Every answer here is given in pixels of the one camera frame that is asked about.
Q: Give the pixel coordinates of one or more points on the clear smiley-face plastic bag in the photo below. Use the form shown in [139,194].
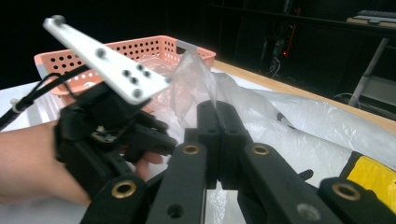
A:
[311,124]

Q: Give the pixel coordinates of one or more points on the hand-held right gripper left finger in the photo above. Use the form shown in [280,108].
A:
[210,130]

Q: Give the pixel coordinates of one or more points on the grey keyboard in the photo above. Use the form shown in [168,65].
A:
[376,15]

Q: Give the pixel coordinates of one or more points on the white desk frame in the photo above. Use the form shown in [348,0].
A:
[370,68]

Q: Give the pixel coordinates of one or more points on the wooden table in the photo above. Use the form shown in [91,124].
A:
[280,85]

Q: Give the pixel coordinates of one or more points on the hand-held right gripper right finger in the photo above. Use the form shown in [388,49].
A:
[232,133]

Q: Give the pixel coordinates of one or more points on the pink perforated plastic basket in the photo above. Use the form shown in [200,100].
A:
[140,46]

